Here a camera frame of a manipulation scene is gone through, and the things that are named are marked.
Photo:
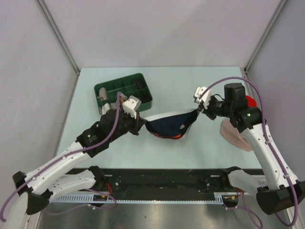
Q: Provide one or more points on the red white underwear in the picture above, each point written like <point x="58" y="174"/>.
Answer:
<point x="251" y="102"/>

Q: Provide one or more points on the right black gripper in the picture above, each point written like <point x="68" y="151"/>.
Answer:
<point x="207" y="110"/>

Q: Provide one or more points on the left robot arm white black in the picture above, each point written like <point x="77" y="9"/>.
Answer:
<point x="46" y="183"/>

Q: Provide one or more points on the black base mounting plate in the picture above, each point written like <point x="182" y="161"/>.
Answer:
<point x="168" y="184"/>

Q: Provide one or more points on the green compartment organizer tray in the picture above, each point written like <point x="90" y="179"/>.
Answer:
<point x="134" y="85"/>

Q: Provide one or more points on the black rolled cloth right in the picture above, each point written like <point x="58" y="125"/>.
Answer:
<point x="145" y="97"/>

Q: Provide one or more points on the black rolled cloth back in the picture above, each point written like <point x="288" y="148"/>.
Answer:
<point x="140" y="84"/>

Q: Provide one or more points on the black rolled cloth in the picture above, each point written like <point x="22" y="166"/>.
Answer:
<point x="140" y="84"/>
<point x="145" y="97"/>

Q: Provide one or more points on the pink underwear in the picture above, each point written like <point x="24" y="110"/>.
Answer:
<point x="231" y="135"/>

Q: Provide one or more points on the slotted cable duct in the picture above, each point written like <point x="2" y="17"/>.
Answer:
<point x="84" y="198"/>

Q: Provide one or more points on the navy orange underwear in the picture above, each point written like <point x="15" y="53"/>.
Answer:
<point x="171" y="125"/>

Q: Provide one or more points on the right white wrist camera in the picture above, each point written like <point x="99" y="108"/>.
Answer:
<point x="202" y="96"/>

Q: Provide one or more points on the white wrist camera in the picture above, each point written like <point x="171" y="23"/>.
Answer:
<point x="131" y="105"/>
<point x="202" y="96"/>

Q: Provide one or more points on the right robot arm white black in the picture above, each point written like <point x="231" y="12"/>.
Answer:
<point x="282" y="188"/>

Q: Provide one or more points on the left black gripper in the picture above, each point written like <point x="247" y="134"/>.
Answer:
<point x="137" y="123"/>

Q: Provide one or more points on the beige rolled cloth in tray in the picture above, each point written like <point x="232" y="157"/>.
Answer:
<point x="102" y="94"/>

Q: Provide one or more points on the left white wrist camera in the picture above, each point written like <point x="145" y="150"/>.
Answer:
<point x="131" y="105"/>

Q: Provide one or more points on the white rolled cloth in tray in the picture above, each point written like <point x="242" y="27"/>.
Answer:
<point x="106" y="108"/>

